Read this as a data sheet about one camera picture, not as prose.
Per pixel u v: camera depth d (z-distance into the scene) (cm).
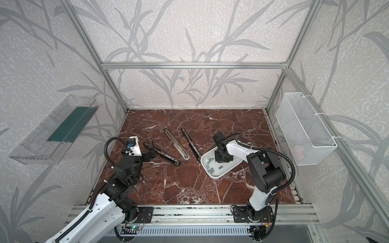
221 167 90
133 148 62
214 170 89
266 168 49
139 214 72
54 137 65
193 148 96
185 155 94
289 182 46
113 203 52
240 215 73
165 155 93
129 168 55
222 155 79
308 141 61
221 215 75
